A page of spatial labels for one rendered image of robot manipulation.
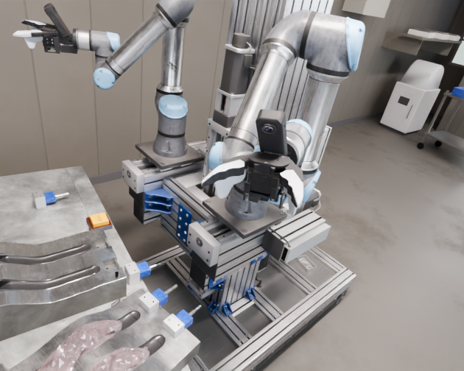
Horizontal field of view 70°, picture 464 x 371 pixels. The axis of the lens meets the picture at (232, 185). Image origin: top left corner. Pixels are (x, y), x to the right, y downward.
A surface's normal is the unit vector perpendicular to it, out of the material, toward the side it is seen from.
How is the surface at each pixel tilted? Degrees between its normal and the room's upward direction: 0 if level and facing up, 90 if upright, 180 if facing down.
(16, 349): 0
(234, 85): 90
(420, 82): 71
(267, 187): 90
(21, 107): 90
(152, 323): 0
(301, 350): 0
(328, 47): 92
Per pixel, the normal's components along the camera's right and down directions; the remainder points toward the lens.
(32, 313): 0.55, 0.51
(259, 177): -0.38, 0.43
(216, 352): 0.16, -0.84
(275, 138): -0.32, 0.82
